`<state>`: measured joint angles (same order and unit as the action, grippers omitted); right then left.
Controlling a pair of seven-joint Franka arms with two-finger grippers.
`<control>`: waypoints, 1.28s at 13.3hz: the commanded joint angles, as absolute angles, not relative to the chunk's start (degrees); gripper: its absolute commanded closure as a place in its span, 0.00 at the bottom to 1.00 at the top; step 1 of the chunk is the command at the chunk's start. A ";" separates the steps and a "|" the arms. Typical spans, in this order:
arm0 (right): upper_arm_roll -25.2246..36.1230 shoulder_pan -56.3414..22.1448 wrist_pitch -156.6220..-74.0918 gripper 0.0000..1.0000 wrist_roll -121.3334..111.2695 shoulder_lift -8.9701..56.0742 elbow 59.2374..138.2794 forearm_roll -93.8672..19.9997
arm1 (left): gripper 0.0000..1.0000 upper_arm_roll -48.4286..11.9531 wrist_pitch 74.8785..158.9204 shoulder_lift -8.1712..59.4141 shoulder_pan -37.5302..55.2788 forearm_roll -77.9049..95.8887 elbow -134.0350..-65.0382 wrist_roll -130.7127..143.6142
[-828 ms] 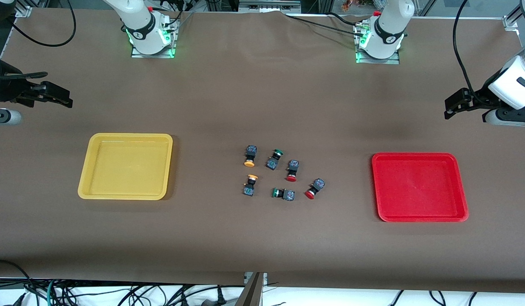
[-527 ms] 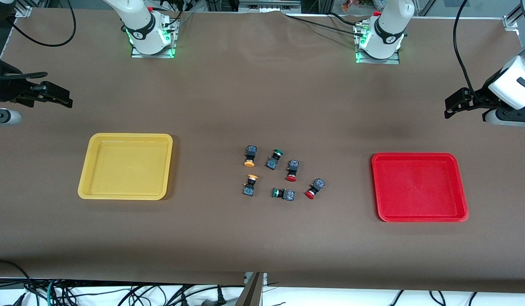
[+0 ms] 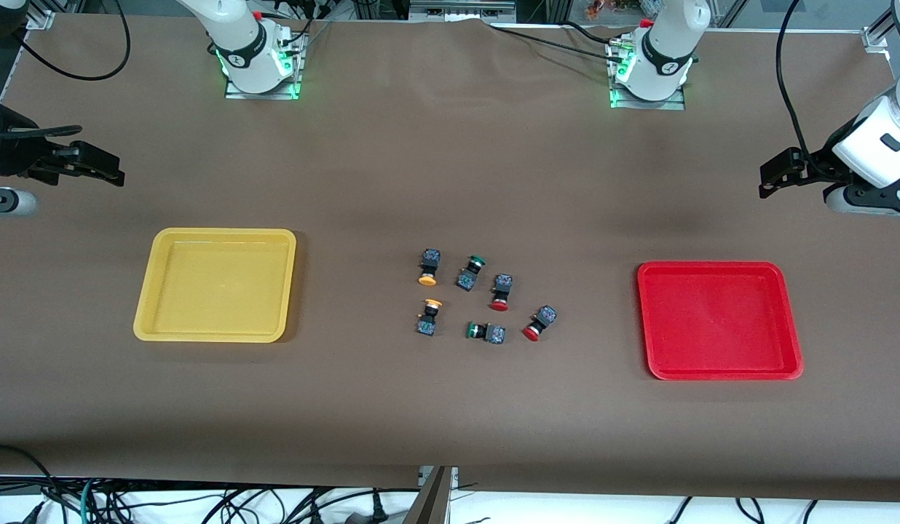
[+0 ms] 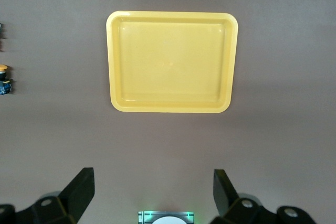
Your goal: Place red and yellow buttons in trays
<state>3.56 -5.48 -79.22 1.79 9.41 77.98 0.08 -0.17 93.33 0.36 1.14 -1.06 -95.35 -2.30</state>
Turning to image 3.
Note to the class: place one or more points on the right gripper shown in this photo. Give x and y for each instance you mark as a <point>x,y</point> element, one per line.
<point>14,159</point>

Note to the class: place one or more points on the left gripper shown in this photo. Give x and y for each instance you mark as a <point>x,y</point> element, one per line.
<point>816,167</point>

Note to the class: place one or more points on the red push button switch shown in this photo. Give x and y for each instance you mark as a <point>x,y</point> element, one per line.
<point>545,316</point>
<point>502,285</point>

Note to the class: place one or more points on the yellow push button switch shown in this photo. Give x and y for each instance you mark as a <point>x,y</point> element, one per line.
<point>429,260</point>
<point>427,324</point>

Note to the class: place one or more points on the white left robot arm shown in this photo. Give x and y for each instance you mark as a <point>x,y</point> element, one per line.
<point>668,51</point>

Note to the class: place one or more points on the aluminium corner profile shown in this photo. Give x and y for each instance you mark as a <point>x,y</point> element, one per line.
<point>41,20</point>
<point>878,44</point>

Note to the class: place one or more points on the red plastic tray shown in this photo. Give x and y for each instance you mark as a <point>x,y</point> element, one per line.
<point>719,320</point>

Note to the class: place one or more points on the yellow plastic tray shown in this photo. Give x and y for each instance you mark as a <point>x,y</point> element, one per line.
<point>217,291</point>

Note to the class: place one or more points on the orange background object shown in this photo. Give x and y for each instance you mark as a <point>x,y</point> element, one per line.
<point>601,7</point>

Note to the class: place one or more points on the brown table cover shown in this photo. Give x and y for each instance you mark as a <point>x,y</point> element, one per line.
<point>421,182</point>

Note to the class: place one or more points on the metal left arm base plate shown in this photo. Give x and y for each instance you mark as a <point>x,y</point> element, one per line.
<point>676,103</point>

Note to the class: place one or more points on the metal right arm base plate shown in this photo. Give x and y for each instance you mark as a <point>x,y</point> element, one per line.
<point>293,73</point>

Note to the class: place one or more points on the green push button switch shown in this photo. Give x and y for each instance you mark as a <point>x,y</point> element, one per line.
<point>494,335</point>
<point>466,279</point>

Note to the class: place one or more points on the aluminium frame bar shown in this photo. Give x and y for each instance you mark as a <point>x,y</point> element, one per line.
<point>461,9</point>

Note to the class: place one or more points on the white metal bracket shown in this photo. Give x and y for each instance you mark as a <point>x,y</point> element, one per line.
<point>454,477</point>

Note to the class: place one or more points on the brown table post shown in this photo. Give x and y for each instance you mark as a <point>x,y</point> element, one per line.
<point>429,506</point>

